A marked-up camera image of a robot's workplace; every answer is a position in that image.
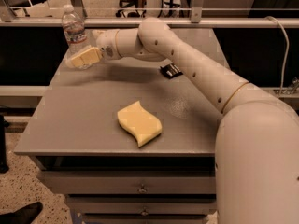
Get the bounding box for grey drawer cabinet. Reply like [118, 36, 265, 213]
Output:
[15, 58, 221, 224]

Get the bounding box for black office chair centre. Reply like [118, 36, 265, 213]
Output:
[115, 0, 146, 18]

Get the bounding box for clear plastic water bottle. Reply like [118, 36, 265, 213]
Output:
[62, 5, 92, 70]

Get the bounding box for yellow wavy sponge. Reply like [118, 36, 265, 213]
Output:
[117, 101, 163, 147]

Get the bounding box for grey metal railing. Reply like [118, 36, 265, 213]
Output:
[1, 0, 299, 28]

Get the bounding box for drawer knob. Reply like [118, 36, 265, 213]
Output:
[138, 185, 148, 194]
[140, 207, 149, 217]

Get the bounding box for white cable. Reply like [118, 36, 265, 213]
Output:
[264, 15, 291, 99]

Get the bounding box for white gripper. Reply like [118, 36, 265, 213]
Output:
[66, 29, 121, 69]

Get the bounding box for top drawer knob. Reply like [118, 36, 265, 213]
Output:
[138, 185, 148, 194]

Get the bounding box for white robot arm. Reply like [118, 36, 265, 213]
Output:
[67, 18, 299, 224]

